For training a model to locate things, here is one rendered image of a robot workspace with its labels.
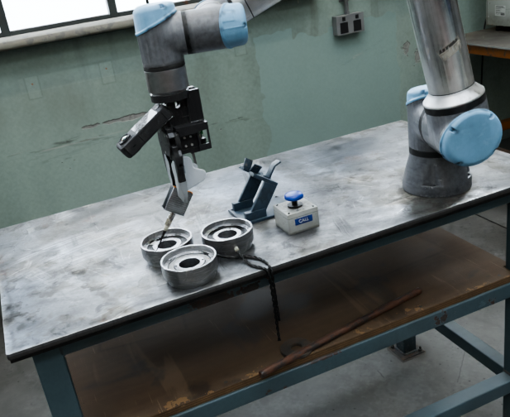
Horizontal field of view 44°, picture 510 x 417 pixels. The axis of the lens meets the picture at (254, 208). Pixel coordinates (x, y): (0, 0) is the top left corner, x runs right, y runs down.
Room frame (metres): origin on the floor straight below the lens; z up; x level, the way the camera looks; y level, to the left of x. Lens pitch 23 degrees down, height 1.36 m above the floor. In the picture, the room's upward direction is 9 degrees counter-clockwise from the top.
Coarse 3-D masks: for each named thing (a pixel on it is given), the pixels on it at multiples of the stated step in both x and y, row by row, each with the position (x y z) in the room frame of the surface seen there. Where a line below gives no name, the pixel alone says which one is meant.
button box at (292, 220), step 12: (276, 204) 1.22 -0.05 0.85; (288, 204) 1.20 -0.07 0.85; (300, 204) 1.19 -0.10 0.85; (312, 204) 1.19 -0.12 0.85; (276, 216) 1.21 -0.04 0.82; (288, 216) 1.16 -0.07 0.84; (300, 216) 1.17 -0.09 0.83; (312, 216) 1.18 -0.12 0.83; (288, 228) 1.16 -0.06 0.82; (300, 228) 1.17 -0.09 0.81
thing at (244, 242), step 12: (204, 228) 1.17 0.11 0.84; (216, 228) 1.18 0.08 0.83; (228, 228) 1.17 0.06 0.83; (252, 228) 1.14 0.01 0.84; (204, 240) 1.12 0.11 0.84; (216, 240) 1.10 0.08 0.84; (228, 240) 1.09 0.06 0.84; (240, 240) 1.10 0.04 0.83; (252, 240) 1.13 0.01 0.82; (228, 252) 1.10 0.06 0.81
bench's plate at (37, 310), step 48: (336, 144) 1.70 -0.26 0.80; (384, 144) 1.64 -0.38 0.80; (144, 192) 1.55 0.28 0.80; (240, 192) 1.44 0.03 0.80; (336, 192) 1.35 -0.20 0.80; (384, 192) 1.31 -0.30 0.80; (480, 192) 1.23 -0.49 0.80; (0, 240) 1.36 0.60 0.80; (48, 240) 1.32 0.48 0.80; (96, 240) 1.28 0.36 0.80; (288, 240) 1.14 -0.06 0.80; (336, 240) 1.10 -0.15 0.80; (0, 288) 1.12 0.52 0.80; (48, 288) 1.08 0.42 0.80; (96, 288) 1.06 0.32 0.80; (144, 288) 1.03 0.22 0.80; (48, 336) 0.91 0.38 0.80
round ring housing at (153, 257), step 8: (152, 232) 1.18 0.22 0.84; (160, 232) 1.19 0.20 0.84; (168, 232) 1.19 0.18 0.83; (176, 232) 1.19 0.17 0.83; (184, 232) 1.18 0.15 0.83; (144, 240) 1.16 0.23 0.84; (168, 240) 1.16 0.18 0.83; (176, 240) 1.15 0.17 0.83; (192, 240) 1.13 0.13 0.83; (144, 248) 1.11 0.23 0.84; (160, 248) 1.15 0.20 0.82; (168, 248) 1.12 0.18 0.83; (144, 256) 1.11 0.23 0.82; (152, 256) 1.10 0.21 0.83; (160, 256) 1.09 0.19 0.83; (152, 264) 1.11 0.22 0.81
